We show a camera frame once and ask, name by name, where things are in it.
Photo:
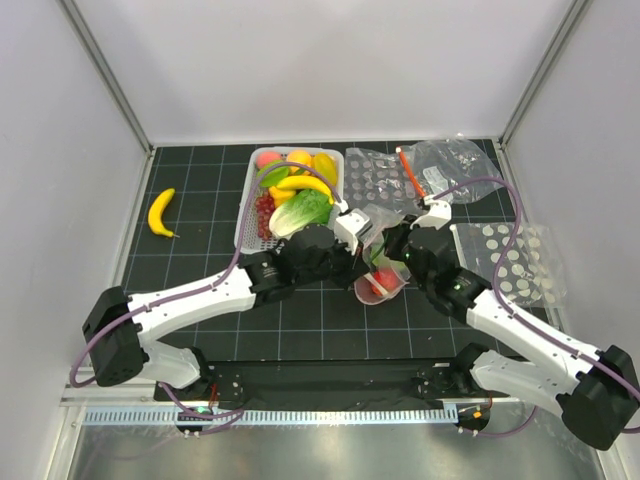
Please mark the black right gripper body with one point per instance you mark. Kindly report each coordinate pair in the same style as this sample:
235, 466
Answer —
398, 248

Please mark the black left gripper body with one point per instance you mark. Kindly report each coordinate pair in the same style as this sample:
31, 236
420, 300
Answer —
338, 266

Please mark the red apple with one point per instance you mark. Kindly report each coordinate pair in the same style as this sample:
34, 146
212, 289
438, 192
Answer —
386, 281

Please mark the pink zipper clear bag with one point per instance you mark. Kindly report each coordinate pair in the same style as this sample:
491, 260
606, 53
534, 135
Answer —
382, 219

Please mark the long yellow banana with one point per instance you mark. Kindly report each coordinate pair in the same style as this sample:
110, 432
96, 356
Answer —
156, 211

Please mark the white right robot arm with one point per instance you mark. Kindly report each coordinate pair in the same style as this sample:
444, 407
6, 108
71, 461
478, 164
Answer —
595, 392

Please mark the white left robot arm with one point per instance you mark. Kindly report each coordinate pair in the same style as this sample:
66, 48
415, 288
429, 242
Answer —
124, 334

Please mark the orange zipper clear bag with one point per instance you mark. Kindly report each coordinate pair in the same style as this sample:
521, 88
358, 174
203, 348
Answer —
438, 165

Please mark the white dotted zip bag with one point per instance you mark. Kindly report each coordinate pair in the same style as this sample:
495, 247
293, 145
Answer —
530, 272

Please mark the napa cabbage lettuce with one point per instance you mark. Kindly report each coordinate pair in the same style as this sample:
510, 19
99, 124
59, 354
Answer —
307, 207

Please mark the white perforated plastic basket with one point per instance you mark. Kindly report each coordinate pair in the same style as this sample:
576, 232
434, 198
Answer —
246, 233

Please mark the red grape bunch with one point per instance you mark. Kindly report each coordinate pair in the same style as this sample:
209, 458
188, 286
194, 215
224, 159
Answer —
264, 207

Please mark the yellow bell pepper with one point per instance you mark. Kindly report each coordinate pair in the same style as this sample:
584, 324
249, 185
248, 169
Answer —
280, 196

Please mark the yellow starfruit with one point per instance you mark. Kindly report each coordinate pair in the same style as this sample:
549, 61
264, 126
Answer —
324, 164

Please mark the yellow orange peach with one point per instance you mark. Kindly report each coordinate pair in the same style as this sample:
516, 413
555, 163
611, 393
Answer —
301, 157

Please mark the pink peach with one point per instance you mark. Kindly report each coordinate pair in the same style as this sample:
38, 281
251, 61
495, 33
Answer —
265, 158

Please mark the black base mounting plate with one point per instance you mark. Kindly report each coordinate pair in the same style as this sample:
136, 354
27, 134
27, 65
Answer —
334, 385

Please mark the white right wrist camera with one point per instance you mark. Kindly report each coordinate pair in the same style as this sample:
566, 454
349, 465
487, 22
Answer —
436, 214

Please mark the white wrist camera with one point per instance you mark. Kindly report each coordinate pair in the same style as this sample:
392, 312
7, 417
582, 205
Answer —
436, 214
349, 226

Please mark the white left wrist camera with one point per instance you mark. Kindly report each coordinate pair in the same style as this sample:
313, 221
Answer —
349, 226

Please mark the slotted cable duct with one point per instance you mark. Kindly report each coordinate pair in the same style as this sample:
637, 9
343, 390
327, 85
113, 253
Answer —
172, 416

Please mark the aluminium frame rail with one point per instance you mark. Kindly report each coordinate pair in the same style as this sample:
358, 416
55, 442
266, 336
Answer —
552, 54

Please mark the left aluminium frame post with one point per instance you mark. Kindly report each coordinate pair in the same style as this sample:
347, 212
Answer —
100, 63

